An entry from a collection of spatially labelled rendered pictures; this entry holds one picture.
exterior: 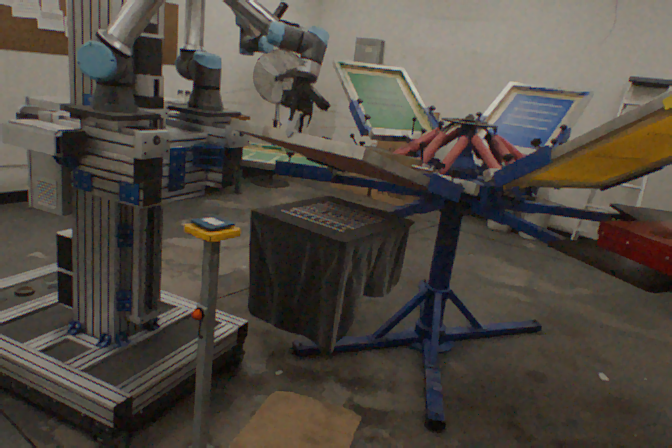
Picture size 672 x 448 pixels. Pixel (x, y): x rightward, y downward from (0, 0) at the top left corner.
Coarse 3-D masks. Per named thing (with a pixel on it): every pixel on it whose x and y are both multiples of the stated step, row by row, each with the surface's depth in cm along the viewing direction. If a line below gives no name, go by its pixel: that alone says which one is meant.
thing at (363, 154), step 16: (240, 128) 186; (256, 128) 182; (272, 128) 178; (304, 144) 169; (320, 144) 166; (336, 144) 162; (320, 160) 231; (368, 160) 159; (384, 160) 167; (400, 176) 183; (416, 176) 187
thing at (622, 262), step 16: (480, 208) 270; (512, 224) 249; (528, 224) 240; (544, 240) 231; (560, 240) 210; (576, 240) 213; (592, 240) 216; (576, 256) 194; (592, 256) 194; (608, 256) 196; (608, 272) 182; (624, 272) 180; (640, 272) 182; (656, 272) 184; (640, 288) 171; (656, 288) 168
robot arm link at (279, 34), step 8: (272, 24) 168; (280, 24) 169; (272, 32) 168; (280, 32) 168; (288, 32) 168; (296, 32) 169; (304, 32) 170; (272, 40) 169; (280, 40) 169; (288, 40) 169; (296, 40) 169; (280, 48) 178; (288, 48) 171; (296, 48) 171
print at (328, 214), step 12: (324, 204) 219; (336, 204) 221; (300, 216) 197; (312, 216) 199; (324, 216) 201; (336, 216) 203; (348, 216) 205; (360, 216) 208; (372, 216) 210; (336, 228) 188; (348, 228) 190
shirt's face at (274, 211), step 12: (288, 204) 212; (300, 204) 214; (312, 204) 217; (348, 204) 224; (276, 216) 193; (288, 216) 195; (384, 216) 212; (396, 216) 214; (312, 228) 184; (324, 228) 186; (360, 228) 192; (372, 228) 194; (384, 228) 195
